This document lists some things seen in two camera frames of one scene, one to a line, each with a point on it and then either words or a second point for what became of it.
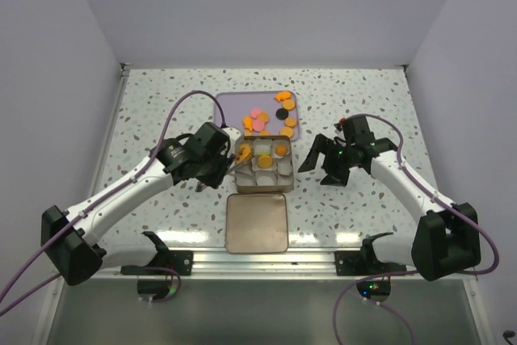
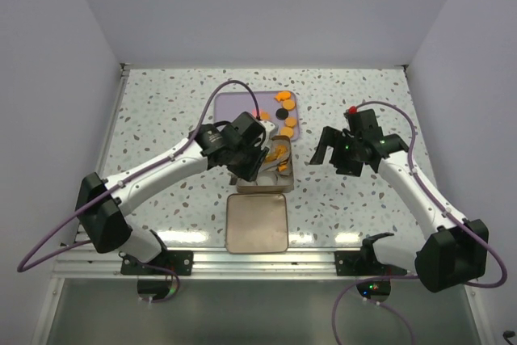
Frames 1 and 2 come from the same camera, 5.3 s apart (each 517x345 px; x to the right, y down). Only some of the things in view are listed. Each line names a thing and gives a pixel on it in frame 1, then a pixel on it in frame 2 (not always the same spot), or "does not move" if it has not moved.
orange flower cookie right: x=291 y=122 does not move
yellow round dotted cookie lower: x=287 y=131 does not move
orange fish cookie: x=282 y=96 does not move
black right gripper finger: x=338 y=174 to x=347 y=163
